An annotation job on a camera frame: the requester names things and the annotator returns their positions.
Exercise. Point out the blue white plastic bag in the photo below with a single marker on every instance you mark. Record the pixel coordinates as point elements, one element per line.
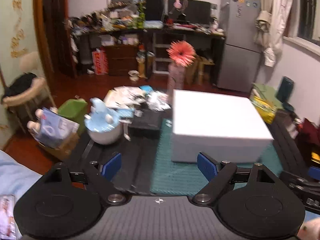
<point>54,129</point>

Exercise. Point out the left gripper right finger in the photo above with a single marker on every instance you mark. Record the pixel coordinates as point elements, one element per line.
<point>219,175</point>

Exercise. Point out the black desk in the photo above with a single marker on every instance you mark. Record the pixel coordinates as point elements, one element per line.
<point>122,47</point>

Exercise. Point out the black computer monitor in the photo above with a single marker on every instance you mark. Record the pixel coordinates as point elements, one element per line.
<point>192,11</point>

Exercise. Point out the silver refrigerator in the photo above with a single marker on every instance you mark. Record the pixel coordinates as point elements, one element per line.
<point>241,55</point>

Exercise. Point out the white storage box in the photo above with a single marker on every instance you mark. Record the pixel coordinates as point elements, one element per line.
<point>185,148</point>

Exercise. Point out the stack of papers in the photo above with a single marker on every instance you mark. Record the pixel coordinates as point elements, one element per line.
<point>125,97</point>

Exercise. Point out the beige chair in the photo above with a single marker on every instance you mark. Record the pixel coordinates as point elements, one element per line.
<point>26,88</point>

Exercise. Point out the white drawer unit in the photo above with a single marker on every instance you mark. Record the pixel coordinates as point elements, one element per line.
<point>160,43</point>

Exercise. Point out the white box lid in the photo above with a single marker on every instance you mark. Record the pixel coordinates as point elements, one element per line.
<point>214,115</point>

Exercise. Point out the white curtain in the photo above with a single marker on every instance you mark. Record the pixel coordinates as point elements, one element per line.
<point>270,25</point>

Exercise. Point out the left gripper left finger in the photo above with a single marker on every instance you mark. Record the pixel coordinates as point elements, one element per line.
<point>99,178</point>

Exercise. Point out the green small stool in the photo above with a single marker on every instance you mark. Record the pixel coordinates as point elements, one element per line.
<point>266,93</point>

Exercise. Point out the red sign box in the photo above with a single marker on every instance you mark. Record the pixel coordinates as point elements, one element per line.
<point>100,62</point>

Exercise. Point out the black product box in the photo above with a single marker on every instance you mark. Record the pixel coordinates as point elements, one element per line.
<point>147,119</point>

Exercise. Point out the pink tea bottle vase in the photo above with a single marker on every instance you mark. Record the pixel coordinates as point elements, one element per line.
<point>175,78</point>

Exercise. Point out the pink gerbera flower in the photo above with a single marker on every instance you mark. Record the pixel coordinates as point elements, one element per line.
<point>182,53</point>

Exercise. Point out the blue white ceramic humidifier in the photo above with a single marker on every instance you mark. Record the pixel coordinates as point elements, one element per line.
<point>102,123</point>

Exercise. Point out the small ceramic pot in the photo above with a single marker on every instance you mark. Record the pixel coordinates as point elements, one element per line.
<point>133,75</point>

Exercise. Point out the smartphone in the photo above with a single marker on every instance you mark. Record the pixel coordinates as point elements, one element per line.
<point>7,222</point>

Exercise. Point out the green trash bin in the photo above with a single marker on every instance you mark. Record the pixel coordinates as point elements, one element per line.
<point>74,110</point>

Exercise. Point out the yellow panda tissue pack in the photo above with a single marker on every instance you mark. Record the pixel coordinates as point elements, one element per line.
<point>265,110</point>

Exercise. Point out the person right hand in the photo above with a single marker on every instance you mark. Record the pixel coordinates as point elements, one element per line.
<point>310,230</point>

